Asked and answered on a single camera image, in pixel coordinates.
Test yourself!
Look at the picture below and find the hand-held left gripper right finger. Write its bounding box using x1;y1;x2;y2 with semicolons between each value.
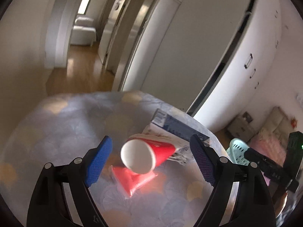
190;134;277;227

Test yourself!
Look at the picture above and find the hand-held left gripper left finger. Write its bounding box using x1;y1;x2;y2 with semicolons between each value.
27;136;113;227

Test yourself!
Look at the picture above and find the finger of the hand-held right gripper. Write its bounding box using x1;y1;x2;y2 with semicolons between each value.
244;148;268;168

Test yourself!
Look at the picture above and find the light teal plastic basket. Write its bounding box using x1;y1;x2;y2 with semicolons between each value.
226;138;251;166

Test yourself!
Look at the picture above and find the red paper cup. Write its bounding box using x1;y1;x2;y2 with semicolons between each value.
121;135;176;174

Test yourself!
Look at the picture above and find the pink bedding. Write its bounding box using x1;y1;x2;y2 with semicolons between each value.
250;132;289;171

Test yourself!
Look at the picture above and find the white milk carton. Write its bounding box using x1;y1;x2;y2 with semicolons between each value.
142;123;191;165

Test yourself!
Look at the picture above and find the beige nightstand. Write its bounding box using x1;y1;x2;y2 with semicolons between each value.
227;116;255;138

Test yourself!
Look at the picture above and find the red flat packet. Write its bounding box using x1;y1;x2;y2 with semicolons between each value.
112;166;158;198

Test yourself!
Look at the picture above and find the dark blue carton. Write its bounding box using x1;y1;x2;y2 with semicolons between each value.
150;109;211;145

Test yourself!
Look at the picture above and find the white wardrobe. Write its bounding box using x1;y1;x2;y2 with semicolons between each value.
187;0;282;133

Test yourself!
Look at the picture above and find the white bed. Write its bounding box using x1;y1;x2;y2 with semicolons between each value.
70;16;97;46

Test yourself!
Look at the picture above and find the window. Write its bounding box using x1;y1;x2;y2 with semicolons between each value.
78;0;94;15

